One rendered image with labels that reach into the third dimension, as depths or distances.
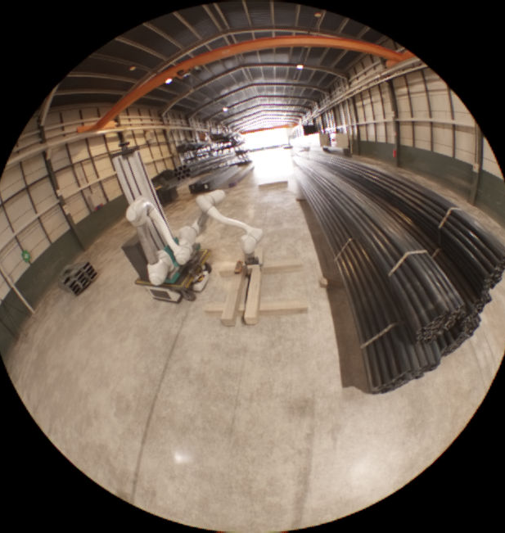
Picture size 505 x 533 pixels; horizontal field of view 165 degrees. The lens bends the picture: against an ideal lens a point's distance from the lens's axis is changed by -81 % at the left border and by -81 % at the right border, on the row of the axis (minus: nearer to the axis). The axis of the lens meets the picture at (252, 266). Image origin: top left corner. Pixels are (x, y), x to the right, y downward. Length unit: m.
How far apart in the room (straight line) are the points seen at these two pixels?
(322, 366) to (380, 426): 0.69
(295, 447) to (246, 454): 0.32
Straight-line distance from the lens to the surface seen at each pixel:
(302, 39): 9.58
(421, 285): 0.99
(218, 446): 1.45
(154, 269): 1.60
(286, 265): 1.98
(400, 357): 1.05
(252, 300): 1.54
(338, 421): 1.38
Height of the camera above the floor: 1.35
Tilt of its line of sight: 37 degrees down
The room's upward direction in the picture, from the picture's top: 15 degrees counter-clockwise
